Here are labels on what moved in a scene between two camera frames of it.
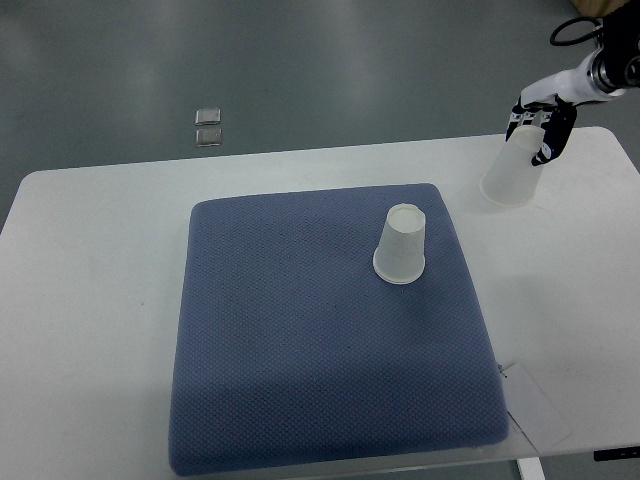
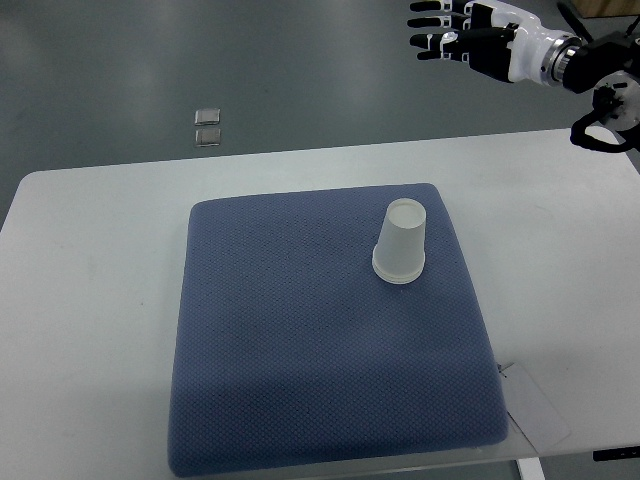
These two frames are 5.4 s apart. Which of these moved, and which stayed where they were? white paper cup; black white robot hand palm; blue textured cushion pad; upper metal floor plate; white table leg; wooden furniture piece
Moved: white paper cup; black white robot hand palm
Stayed: upper metal floor plate; wooden furniture piece; white table leg; blue textured cushion pad
